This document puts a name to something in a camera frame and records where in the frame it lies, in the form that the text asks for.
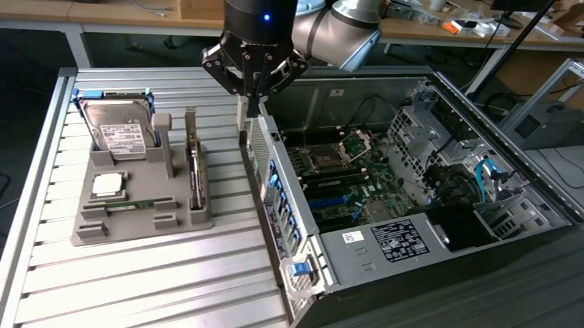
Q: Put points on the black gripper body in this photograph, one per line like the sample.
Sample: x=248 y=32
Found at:
x=255 y=27

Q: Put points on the graphics card with metal bracket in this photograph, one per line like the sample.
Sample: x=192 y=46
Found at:
x=193 y=164

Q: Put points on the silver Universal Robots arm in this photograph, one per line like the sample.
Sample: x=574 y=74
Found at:
x=336 y=30

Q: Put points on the brown cardboard box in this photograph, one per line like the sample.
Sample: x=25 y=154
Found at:
x=200 y=8

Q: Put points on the metal socket cover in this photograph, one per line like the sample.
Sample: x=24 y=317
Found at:
x=358 y=143

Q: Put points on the hard disk in blue carrier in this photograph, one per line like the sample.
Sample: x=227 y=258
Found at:
x=117 y=116

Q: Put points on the CPU socket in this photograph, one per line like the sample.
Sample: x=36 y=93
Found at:
x=326 y=159

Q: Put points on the wooden desk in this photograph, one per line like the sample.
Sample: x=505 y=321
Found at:
x=113 y=13
x=410 y=30

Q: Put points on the perforated metal drive cage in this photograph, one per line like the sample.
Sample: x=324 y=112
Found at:
x=410 y=136

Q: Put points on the black RAM stick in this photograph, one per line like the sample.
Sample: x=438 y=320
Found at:
x=332 y=181

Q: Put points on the grey plastic parts rack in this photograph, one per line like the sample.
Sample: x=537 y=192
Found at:
x=145 y=184

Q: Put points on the green motherboard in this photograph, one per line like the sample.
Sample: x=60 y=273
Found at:
x=378 y=181

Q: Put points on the orange and black box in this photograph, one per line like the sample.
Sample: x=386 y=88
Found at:
x=458 y=27

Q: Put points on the silver CPU chip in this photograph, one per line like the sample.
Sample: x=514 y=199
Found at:
x=107 y=184

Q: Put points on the green RAM stick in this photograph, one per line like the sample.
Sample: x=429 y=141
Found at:
x=129 y=205

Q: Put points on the grey chipset heatsink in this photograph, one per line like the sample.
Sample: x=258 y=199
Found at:
x=378 y=212

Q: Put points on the white tape box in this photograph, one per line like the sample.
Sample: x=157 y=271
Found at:
x=492 y=30

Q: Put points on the black tripod pole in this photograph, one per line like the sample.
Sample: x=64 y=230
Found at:
x=510 y=48

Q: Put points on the black monitor stand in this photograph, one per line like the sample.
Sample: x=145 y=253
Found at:
x=506 y=17

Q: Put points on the grey power supply unit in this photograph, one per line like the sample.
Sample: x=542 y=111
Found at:
x=355 y=259

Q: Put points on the blue case latch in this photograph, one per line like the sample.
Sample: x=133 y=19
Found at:
x=300 y=268

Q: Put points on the grey computer tower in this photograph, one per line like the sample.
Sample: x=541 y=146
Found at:
x=546 y=126

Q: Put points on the open black PC case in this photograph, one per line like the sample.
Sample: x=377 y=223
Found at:
x=410 y=300

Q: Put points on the aluminium profile frame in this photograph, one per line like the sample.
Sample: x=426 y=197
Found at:
x=561 y=75

